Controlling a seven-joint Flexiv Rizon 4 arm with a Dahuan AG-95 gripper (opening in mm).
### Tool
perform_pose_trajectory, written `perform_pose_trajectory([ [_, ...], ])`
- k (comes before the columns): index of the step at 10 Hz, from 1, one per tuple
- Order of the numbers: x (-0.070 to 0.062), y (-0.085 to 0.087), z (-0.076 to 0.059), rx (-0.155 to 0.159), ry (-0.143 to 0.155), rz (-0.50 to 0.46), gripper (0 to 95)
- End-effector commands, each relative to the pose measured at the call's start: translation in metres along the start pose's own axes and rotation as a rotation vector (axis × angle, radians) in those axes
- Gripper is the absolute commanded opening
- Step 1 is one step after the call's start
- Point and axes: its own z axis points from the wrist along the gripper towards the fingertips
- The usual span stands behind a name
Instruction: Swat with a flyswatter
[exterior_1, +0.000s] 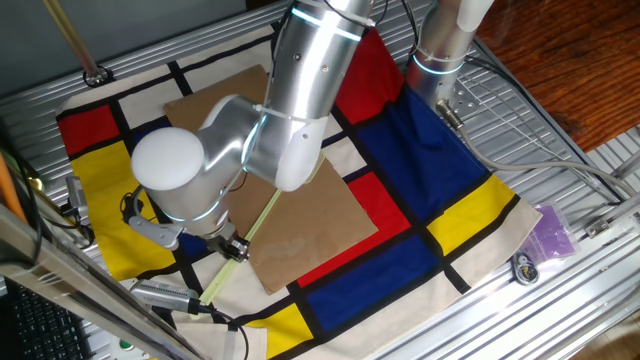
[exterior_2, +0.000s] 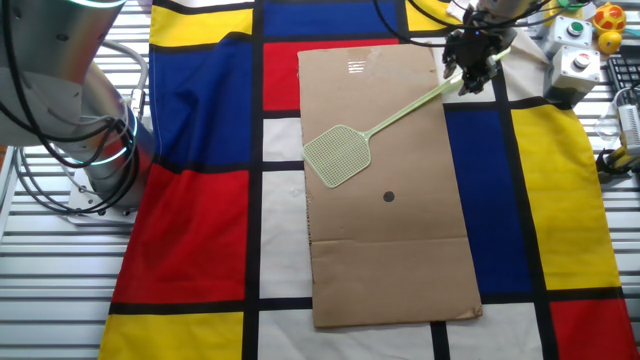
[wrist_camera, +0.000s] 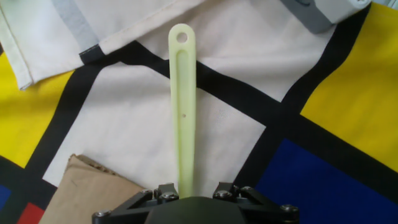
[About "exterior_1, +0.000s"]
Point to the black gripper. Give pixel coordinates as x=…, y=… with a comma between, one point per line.
x=219, y=243

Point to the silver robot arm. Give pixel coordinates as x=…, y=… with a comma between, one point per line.
x=310, y=75

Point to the silver blue round gadget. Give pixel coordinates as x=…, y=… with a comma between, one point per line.
x=525, y=270

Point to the brown cardboard sheet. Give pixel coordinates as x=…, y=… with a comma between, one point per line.
x=310, y=235

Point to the silver ribbed camera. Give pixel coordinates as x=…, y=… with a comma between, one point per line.
x=160, y=295

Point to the colour-block checked tablecloth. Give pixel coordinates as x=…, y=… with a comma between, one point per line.
x=425, y=150

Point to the orange rod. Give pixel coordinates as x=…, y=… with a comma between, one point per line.
x=7, y=190

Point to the grey box green button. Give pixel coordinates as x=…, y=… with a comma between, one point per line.
x=125, y=346

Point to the black keyboard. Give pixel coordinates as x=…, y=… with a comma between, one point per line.
x=45, y=330

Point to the small grey camera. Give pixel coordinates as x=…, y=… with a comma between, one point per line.
x=77, y=197

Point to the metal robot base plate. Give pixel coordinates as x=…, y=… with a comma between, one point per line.
x=465, y=100

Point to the purple plastic bag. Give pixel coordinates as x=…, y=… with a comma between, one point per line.
x=552, y=235

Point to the brass metal pole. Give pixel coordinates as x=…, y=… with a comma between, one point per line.
x=75, y=42

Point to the aluminium frame bar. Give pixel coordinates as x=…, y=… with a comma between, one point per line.
x=75, y=295

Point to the light green plastic flyswatter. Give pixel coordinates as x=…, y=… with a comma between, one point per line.
x=262, y=218

